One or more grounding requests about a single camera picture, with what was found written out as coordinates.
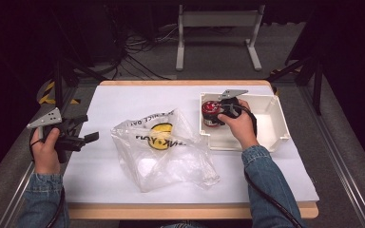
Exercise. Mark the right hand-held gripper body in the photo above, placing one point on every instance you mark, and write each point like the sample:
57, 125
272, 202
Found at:
231, 106

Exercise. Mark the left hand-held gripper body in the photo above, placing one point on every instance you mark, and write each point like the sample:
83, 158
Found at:
68, 139

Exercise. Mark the red and black can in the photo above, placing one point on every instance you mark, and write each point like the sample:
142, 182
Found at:
209, 109

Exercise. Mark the white plastic bin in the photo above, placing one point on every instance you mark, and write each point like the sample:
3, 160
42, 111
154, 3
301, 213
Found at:
271, 120

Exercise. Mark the clear plastic bag yellow smiley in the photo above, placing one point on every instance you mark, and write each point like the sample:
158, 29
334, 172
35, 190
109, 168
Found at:
168, 158

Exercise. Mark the person's left hand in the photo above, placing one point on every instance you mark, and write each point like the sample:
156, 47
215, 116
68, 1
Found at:
46, 155

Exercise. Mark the person's right hand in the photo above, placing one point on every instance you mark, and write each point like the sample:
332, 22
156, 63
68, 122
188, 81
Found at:
245, 129

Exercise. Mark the yellow black striped tape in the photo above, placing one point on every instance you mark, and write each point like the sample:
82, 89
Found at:
49, 91

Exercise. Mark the white table cover sheet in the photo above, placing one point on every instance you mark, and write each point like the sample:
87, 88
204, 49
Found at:
107, 177

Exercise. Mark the black tripod stand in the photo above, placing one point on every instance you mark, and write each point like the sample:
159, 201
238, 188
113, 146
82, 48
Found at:
65, 76
310, 72

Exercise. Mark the white metal stand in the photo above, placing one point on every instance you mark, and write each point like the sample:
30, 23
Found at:
217, 19

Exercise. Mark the wooden table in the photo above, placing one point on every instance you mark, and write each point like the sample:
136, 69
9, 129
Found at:
171, 210

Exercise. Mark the aluminium floor rail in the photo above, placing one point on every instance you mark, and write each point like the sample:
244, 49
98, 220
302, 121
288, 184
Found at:
15, 193
339, 158

